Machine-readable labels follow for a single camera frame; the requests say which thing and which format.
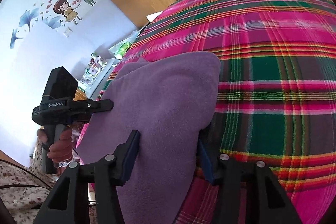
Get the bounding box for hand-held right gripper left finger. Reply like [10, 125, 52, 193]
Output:
[33, 130, 141, 224]

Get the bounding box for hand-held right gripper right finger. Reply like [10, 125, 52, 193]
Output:
[197, 139, 302, 224]

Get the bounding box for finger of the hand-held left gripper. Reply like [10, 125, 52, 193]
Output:
[89, 99, 114, 113]

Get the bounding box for purple fleece pants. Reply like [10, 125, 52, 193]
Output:
[76, 52, 221, 224]

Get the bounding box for person's left forearm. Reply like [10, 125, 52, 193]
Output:
[0, 140, 69, 224]

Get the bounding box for person's left hand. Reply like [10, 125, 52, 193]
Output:
[37, 128, 73, 168]

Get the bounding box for wooden bedside cabinet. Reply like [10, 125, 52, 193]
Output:
[75, 89, 88, 103]

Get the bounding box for green tissue pack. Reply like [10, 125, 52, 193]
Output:
[109, 40, 132, 59]

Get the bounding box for plaid bed sheet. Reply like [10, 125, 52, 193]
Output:
[76, 0, 336, 224]

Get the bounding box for cartoon couple wall sticker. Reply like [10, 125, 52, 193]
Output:
[9, 0, 103, 48]

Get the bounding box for black cable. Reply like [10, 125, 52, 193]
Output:
[0, 158, 53, 190]

